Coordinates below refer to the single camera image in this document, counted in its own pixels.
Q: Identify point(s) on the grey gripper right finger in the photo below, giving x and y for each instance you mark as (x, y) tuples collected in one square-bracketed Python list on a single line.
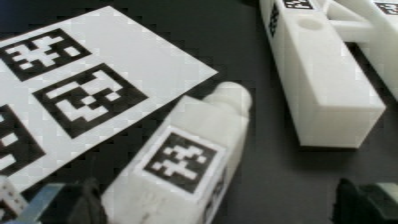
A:
[(366, 203)]

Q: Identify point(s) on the white tagged cube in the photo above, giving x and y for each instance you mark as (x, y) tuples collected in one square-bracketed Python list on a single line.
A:
[(12, 202)]

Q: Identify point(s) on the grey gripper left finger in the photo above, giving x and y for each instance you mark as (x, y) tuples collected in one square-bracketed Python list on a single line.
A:
[(87, 211)]

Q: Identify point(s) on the white sheet with tags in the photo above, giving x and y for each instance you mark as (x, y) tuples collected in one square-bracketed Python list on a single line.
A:
[(91, 73)]

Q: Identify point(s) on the white tagged chair leg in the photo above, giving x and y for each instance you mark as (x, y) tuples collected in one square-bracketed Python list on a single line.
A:
[(171, 185)]

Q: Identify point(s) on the white chair back assembly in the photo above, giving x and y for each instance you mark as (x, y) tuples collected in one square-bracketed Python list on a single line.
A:
[(313, 26)]

